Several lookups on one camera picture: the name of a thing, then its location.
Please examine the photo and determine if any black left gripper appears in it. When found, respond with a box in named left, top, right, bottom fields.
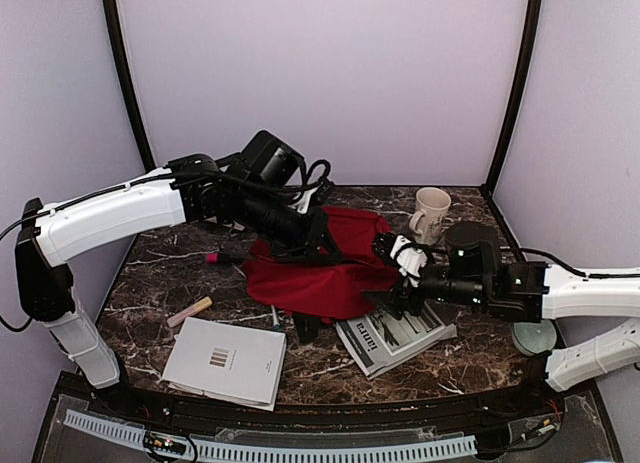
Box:
left=234, top=182, right=344, bottom=262

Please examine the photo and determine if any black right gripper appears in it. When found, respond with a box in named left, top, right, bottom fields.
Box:
left=360, top=250, right=489, bottom=321

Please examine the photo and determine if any red backpack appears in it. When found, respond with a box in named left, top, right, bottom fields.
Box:
left=242, top=206, right=398, bottom=323

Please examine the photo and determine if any grey black and white magazine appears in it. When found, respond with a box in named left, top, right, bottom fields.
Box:
left=335, top=304, right=457, bottom=380

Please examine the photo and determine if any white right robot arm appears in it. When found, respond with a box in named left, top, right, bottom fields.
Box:
left=367, top=228, right=639, bottom=392

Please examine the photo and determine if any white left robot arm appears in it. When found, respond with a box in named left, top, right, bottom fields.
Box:
left=9, top=154, right=341, bottom=419

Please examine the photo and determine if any white mug with red pattern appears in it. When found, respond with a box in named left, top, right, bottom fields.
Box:
left=408, top=187, right=452, bottom=245

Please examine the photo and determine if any white pen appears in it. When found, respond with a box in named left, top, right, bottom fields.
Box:
left=271, top=306, right=281, bottom=331

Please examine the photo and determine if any pink capped black marker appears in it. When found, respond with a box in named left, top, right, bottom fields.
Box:
left=205, top=252, right=245, bottom=265

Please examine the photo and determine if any pink yellow highlighter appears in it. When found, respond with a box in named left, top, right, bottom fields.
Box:
left=167, top=297, right=212, bottom=328

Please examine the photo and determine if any white booklet with stripes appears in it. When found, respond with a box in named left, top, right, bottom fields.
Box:
left=162, top=317, right=286, bottom=411

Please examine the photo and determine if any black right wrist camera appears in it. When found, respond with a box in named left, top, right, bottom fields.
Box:
left=444, top=221, right=501, bottom=279

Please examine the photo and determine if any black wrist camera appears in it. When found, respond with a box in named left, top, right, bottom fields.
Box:
left=239, top=130, right=306, bottom=187
left=444, top=221, right=501, bottom=279

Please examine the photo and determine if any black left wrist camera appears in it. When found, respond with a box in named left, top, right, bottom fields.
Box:
left=239, top=130, right=306, bottom=187

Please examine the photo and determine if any white slotted cable duct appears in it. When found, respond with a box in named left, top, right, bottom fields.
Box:
left=63, top=410, right=477, bottom=462

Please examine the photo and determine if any black enclosure frame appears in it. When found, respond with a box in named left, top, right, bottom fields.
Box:
left=49, top=0, right=601, bottom=434

